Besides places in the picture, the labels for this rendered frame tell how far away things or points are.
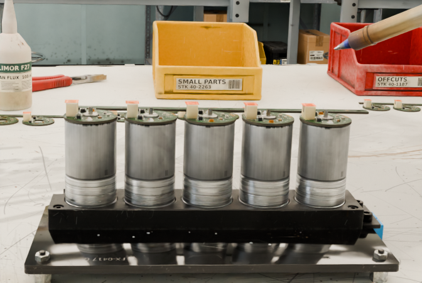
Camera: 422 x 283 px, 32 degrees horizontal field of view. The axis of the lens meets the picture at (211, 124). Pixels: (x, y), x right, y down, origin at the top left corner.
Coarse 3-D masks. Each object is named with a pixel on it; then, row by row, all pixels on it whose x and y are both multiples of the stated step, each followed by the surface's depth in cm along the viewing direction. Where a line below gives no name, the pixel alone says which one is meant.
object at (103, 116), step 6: (84, 108) 35; (78, 114) 34; (102, 114) 35; (108, 114) 34; (114, 114) 35; (72, 120) 33; (78, 120) 33; (84, 120) 33; (90, 120) 33; (96, 120) 33; (102, 120) 33; (108, 120) 34
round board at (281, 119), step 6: (258, 114) 36; (276, 114) 36; (282, 114) 36; (246, 120) 35; (252, 120) 34; (258, 120) 34; (264, 120) 34; (276, 120) 35; (282, 120) 35; (288, 120) 35; (294, 120) 35
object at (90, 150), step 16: (96, 112) 35; (80, 128) 33; (96, 128) 33; (112, 128) 34; (80, 144) 34; (96, 144) 34; (112, 144) 34; (80, 160) 34; (96, 160) 34; (112, 160) 34; (80, 176) 34; (96, 176) 34; (112, 176) 35; (80, 192) 34; (96, 192) 34; (112, 192) 35
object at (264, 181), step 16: (256, 128) 34; (272, 128) 34; (288, 128) 34; (256, 144) 34; (272, 144) 34; (288, 144) 35; (256, 160) 35; (272, 160) 34; (288, 160) 35; (240, 176) 36; (256, 176) 35; (272, 176) 35; (288, 176) 35; (240, 192) 36; (256, 192) 35; (272, 192) 35; (288, 192) 36
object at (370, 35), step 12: (408, 12) 29; (420, 12) 29; (372, 24) 30; (384, 24) 30; (396, 24) 29; (408, 24) 29; (420, 24) 29; (360, 36) 30; (372, 36) 30; (384, 36) 30; (360, 48) 31
